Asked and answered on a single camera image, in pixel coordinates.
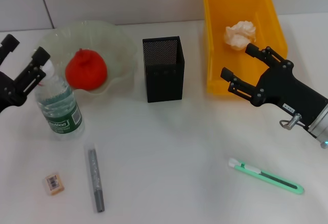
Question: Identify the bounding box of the black mesh pen holder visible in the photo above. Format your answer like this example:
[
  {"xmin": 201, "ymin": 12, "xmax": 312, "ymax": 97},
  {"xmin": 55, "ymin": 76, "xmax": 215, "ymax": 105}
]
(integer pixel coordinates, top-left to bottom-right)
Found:
[{"xmin": 142, "ymin": 35, "xmax": 186, "ymax": 104}]

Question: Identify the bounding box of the right wrist cable with plug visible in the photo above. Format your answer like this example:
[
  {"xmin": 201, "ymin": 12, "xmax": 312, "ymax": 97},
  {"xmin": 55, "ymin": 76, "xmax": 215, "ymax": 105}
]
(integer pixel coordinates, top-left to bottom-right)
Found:
[{"xmin": 279, "ymin": 112, "xmax": 308, "ymax": 130}]

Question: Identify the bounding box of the yellow plastic bin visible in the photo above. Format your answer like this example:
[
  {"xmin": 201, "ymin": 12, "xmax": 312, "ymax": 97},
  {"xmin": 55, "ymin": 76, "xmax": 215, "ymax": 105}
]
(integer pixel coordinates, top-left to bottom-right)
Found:
[{"xmin": 201, "ymin": 0, "xmax": 288, "ymax": 95}]

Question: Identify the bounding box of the gray marker pen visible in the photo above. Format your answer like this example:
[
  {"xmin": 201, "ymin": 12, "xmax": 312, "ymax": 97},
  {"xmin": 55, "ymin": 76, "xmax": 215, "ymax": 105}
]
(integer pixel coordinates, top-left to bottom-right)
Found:
[{"xmin": 84, "ymin": 144, "xmax": 106, "ymax": 213}]

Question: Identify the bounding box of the white paper ball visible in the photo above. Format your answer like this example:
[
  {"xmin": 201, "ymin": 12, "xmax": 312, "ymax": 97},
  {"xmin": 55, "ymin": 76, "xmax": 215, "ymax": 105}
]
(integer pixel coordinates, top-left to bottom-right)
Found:
[{"xmin": 224, "ymin": 20, "xmax": 258, "ymax": 51}]

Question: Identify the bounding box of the pale green glass fruit plate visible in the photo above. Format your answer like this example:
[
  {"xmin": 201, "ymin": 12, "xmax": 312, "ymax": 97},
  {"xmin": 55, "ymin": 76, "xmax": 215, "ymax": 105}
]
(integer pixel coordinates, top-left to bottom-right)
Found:
[{"xmin": 32, "ymin": 20, "xmax": 139, "ymax": 96}]

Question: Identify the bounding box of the orange fruit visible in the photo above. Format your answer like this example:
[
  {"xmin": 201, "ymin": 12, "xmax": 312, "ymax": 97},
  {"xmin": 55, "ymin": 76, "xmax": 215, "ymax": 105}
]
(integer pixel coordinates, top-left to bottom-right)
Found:
[{"xmin": 65, "ymin": 48, "xmax": 108, "ymax": 91}]

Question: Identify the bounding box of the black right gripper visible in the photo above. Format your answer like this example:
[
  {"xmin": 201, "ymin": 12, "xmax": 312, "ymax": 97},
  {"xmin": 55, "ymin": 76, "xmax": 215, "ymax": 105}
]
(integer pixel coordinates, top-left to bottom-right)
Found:
[{"xmin": 220, "ymin": 43, "xmax": 328, "ymax": 132}]

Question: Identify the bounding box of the clear bottle with green label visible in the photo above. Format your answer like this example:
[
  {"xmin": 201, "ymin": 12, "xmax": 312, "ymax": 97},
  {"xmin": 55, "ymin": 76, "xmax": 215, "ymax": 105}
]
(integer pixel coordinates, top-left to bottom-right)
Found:
[{"xmin": 34, "ymin": 59, "xmax": 85, "ymax": 141}]

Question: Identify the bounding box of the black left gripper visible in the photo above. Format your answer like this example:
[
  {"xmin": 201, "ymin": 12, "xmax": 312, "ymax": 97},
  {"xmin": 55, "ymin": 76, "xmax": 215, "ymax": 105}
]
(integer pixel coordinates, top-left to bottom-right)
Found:
[{"xmin": 0, "ymin": 34, "xmax": 51, "ymax": 112}]

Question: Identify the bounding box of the green utility knife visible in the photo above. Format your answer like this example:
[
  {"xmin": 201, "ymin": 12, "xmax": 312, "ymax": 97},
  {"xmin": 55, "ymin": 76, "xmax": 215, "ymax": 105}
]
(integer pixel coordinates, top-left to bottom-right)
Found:
[{"xmin": 228, "ymin": 157, "xmax": 305, "ymax": 196}]

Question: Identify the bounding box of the beige eraser with barcode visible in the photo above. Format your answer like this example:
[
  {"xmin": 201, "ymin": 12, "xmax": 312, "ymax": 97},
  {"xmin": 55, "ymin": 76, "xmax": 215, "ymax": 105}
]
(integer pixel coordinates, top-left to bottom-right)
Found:
[{"xmin": 43, "ymin": 173, "xmax": 65, "ymax": 196}]

